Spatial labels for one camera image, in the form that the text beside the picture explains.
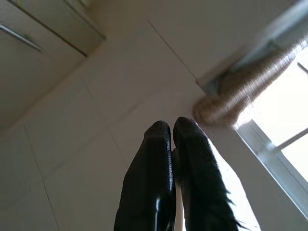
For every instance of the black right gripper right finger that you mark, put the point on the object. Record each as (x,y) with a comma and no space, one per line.
(199,183)

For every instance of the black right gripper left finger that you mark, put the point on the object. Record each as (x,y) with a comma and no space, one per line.
(146,183)

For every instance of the beige hanging towel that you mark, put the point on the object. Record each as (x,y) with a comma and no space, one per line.
(240,96)

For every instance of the white window frame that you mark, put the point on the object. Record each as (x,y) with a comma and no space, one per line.
(276,156)

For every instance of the beige wall cabinet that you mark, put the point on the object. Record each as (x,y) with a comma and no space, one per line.
(43,72)

